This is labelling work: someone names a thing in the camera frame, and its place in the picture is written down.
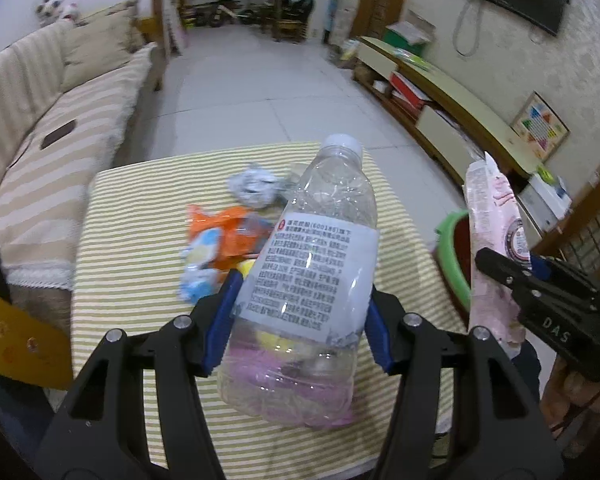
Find white balance bike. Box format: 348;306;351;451
207;4;261;28

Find red bin with green rim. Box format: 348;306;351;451
432;210;476;316

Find wooden television cabinet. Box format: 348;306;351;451
352;36;543;186

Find yellow wooden board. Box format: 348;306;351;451
0;285;75;390

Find small wooden chair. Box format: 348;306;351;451
272;15;308;43

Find blue white wrapper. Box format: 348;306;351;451
180;227;233;303

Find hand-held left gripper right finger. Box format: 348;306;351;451
364;285;566;480

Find crumpled silver foil wrapper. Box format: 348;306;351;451
228;162;291;208

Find white blue tissue box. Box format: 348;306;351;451
515;170;573;233

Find panda plush toy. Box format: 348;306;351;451
35;0;63;28

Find green box with papers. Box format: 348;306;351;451
382;21;436;58

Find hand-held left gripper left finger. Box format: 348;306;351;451
32;269;246;480

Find red books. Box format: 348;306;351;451
390;72;431;111

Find pink snack wrapper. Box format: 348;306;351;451
462;152;533;351

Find plain beige pillow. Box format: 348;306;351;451
60;7;138;93

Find yellow striped tablecloth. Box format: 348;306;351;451
70;141;473;476

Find white looped cable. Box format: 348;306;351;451
452;0;483;57

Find dark phone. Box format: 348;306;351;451
40;120;77;151

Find pink white foam panels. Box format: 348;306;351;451
162;5;187;57

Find framed colourful board game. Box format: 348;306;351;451
510;91;570;158

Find orange snack wrapper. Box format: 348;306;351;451
187;203;276;273

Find beige striped sofa cover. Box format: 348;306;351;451
0;20;158;291

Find clear plastic bottle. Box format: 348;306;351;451
215;134;381;428

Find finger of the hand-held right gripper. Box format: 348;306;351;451
530;255;600;297
474;247;597;312

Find wooden sofa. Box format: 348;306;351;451
0;0;167;356

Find pink white plush toy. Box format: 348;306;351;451
60;2;88;27

